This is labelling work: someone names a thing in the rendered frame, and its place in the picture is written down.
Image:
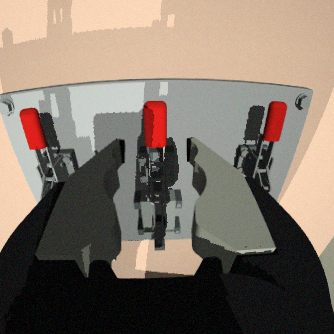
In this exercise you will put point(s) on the grey fixture plate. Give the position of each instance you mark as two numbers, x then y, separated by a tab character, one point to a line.
222	114

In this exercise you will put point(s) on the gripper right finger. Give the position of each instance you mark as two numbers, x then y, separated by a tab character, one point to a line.
238	221

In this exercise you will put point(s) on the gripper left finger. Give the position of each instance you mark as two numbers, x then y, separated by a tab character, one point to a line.
74	224

